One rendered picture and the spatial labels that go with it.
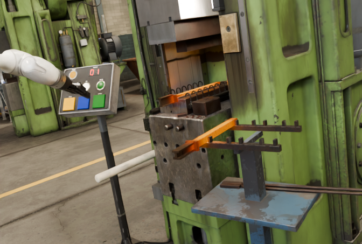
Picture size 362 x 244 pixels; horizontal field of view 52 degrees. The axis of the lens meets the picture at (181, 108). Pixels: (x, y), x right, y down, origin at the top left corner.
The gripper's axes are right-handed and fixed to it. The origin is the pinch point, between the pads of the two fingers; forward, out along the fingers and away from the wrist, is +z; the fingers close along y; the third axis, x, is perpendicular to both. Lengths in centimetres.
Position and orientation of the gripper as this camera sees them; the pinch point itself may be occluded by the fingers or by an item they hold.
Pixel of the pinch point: (84, 93)
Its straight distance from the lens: 200.6
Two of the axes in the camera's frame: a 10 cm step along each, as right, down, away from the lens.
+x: 0.3, -9.6, 2.8
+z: 3.7, 2.8, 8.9
